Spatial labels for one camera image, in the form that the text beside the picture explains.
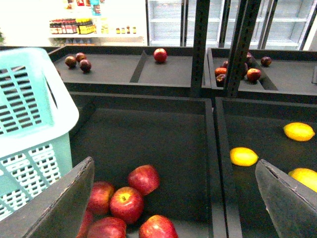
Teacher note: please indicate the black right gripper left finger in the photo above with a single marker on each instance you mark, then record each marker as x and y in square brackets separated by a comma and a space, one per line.
[58, 211]

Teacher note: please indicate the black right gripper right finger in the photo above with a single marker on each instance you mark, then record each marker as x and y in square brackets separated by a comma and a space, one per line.
[291, 205]

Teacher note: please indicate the yellow lemon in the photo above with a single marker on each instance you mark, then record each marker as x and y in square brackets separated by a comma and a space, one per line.
[242, 156]
[299, 131]
[305, 176]

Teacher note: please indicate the light blue plastic basket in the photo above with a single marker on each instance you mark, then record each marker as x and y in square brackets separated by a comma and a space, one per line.
[36, 115]

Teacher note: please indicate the red apple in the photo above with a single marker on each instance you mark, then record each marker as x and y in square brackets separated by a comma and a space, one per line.
[127, 204]
[145, 179]
[108, 227]
[158, 226]
[100, 197]

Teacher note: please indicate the red apple bottom left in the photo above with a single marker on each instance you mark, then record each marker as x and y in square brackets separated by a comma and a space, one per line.
[108, 227]

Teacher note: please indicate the red apple centre front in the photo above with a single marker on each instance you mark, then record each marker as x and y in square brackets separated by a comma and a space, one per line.
[127, 204]

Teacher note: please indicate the red apple upper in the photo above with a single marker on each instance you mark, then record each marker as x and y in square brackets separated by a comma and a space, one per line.
[145, 179]

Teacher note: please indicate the red apple bottom right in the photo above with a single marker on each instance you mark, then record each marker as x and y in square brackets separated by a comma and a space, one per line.
[158, 226]

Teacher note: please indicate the black fruit display shelf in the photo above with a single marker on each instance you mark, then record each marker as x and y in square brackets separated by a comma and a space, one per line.
[188, 140]

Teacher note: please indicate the red apple right shelf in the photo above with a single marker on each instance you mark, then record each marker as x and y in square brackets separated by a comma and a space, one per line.
[253, 75]

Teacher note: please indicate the red apple shelf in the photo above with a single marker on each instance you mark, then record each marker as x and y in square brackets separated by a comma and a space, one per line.
[253, 75]
[160, 55]

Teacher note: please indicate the dark plum far right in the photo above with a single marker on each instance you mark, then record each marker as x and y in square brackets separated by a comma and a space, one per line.
[266, 61]

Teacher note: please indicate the dark plum left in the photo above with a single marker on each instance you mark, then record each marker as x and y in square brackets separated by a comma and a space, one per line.
[71, 61]

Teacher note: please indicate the dark plum middle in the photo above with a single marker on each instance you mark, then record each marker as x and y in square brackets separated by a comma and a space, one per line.
[80, 56]

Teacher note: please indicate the shelf of bottles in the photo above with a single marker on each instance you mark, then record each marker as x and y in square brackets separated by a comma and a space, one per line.
[98, 22]

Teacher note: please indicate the red apple back shelf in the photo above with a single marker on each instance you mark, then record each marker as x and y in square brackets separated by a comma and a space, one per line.
[160, 55]

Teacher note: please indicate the black metal shelf post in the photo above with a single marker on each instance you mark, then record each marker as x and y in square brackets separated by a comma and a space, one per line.
[199, 47]

